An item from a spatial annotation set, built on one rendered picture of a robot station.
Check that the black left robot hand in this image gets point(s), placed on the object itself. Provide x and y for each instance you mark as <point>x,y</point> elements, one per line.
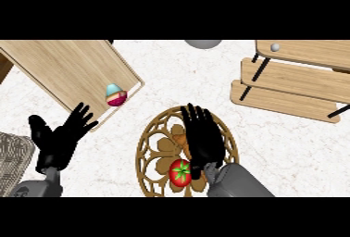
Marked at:
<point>60,139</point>

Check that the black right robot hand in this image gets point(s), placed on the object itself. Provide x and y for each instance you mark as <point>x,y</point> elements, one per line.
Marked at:
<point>204,139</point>

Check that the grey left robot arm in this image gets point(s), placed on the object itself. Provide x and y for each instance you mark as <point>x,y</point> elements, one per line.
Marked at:
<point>43,183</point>

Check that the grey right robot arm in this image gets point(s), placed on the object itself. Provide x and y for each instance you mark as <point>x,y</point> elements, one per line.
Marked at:
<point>235,180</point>

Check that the golden brown croissant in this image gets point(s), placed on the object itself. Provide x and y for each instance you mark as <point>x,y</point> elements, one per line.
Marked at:
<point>180,139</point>

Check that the round brown cutout placemat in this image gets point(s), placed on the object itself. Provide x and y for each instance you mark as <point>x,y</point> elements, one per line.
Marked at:
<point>152,154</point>

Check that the wooden tiered shelf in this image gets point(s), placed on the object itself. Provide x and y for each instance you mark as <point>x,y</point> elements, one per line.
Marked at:
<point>295,80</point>

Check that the red tomato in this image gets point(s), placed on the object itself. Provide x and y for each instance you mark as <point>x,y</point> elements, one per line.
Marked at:
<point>178,173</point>

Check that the grey woven basket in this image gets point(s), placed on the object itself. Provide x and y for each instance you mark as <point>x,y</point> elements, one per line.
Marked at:
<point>13,163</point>

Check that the teal frosted cupcake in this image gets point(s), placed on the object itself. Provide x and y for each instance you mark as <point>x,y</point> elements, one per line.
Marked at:
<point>115,95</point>

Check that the pale wooden tray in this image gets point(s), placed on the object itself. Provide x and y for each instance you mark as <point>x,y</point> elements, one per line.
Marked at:
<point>68,71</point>

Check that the grey round object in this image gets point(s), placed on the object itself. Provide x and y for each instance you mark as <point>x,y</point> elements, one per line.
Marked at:
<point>202,43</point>

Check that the small grey ball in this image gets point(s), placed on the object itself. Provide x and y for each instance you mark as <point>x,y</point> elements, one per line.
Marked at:
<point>274,47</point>

